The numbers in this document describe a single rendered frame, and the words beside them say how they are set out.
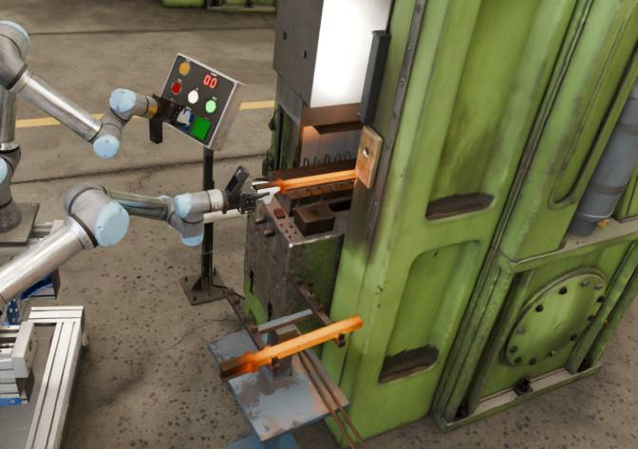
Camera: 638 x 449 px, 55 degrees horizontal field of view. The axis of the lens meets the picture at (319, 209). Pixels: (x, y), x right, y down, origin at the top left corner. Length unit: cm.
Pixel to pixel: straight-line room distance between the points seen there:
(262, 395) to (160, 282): 143
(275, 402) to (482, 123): 103
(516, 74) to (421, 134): 36
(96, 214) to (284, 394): 76
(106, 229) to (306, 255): 68
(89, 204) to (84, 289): 145
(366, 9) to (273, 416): 120
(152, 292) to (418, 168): 181
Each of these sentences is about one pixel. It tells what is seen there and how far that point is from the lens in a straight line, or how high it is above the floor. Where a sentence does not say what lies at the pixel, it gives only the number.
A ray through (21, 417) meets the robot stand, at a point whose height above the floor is 21.
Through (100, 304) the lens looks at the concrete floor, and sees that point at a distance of 314.
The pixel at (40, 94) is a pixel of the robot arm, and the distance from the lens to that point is 202.
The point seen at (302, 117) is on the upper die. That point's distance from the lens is 194.
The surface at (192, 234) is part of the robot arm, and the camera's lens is 209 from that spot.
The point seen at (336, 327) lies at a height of 93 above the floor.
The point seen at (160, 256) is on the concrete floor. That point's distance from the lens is 336.
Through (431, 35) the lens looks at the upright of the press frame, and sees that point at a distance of 159.
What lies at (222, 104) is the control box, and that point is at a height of 111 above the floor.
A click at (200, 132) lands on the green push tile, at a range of 244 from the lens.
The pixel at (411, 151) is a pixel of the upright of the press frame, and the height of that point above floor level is 139.
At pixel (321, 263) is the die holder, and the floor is 80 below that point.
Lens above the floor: 219
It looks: 36 degrees down
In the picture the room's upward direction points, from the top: 9 degrees clockwise
